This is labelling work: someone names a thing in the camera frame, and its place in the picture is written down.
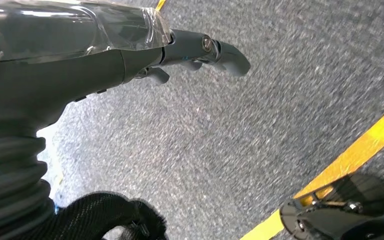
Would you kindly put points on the black mesh cover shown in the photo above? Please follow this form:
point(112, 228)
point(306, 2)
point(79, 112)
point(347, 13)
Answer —
point(96, 212)

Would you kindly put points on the yellow floor tape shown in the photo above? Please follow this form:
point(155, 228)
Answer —
point(361, 152)
point(160, 5)

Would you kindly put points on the black robot foot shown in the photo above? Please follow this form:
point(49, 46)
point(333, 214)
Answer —
point(328, 222)

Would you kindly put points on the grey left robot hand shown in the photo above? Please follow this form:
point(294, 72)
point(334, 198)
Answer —
point(62, 73)

